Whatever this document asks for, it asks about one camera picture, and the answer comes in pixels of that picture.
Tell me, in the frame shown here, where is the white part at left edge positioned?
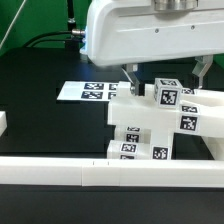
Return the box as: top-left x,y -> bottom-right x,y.
0,111 -> 7,137

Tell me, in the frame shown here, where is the white obstacle fence wall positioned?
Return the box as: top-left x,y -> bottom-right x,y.
0,156 -> 224,188

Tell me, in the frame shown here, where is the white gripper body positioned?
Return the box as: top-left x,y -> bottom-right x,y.
86,0 -> 224,66

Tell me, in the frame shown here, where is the white chair nut peg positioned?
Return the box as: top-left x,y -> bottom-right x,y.
114,126 -> 151,144

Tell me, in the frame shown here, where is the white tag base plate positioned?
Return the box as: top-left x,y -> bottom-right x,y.
57,81 -> 118,101

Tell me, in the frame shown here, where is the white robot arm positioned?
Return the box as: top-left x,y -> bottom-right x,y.
85,0 -> 224,77

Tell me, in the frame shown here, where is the black cable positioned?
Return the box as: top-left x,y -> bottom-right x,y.
23,29 -> 86,48

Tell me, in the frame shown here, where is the white chair back frame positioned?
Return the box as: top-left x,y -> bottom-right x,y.
107,84 -> 224,138

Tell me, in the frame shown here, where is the white chair seat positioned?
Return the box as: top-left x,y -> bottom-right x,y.
149,129 -> 174,160

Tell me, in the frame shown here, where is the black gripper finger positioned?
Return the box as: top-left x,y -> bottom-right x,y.
123,64 -> 145,96
192,55 -> 213,88

